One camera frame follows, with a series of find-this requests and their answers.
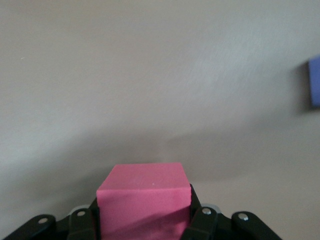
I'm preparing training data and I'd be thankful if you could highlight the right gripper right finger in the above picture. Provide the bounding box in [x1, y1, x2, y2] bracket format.
[181, 183, 284, 240]

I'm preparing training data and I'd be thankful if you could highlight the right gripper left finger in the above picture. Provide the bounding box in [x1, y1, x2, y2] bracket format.
[1, 196, 104, 240]

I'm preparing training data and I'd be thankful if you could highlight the red foam cube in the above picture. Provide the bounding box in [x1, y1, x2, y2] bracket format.
[96, 161, 193, 240]

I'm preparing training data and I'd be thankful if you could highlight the purple foam cube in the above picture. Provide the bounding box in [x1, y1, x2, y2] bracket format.
[307, 54, 320, 110]

